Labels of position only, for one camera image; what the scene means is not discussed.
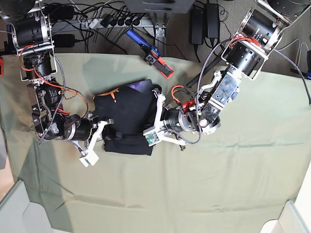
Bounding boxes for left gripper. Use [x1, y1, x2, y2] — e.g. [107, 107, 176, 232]
[143, 88, 202, 147]

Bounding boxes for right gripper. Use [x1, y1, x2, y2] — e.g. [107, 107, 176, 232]
[64, 111, 126, 167]

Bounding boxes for black T-shirt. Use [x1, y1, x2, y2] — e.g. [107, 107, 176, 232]
[93, 79, 162, 156]

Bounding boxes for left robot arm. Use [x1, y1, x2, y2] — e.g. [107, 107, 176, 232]
[143, 0, 311, 148]

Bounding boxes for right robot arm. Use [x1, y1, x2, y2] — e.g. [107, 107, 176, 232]
[0, 0, 114, 167]

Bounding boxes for blue orange bar clamp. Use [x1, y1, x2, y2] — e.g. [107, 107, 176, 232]
[126, 29, 174, 79]

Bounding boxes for pale green table cloth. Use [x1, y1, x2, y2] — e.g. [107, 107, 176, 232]
[0, 55, 311, 233]

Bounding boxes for black power adapter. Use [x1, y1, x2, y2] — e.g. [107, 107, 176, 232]
[52, 34, 75, 48]

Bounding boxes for grey power strip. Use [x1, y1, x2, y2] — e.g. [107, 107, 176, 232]
[52, 16, 154, 32]

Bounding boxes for black power brick left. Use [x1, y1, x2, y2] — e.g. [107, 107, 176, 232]
[189, 8, 204, 45]

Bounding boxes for black power brick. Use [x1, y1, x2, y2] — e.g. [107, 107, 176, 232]
[189, 8, 204, 45]
[205, 3, 220, 39]

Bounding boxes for black power brick right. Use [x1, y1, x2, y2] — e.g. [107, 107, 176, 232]
[205, 3, 220, 39]

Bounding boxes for orange clamp at left edge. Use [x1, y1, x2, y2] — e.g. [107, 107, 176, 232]
[0, 57, 4, 76]

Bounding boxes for white bin left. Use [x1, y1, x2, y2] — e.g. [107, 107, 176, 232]
[0, 180, 53, 233]

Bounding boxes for white bin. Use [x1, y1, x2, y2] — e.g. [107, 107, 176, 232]
[260, 200, 311, 233]
[0, 180, 53, 233]

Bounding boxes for blue clamp at right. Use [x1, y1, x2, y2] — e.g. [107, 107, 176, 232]
[290, 50, 311, 80]

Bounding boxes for white bin right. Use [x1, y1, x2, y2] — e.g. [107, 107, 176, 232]
[260, 200, 311, 233]

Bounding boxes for aluminium frame post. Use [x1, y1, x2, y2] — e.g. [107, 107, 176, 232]
[150, 13, 170, 57]

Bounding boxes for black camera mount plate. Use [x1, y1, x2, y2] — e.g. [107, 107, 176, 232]
[123, 0, 195, 14]

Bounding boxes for grey cable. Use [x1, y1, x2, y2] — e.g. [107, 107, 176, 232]
[276, 38, 311, 68]

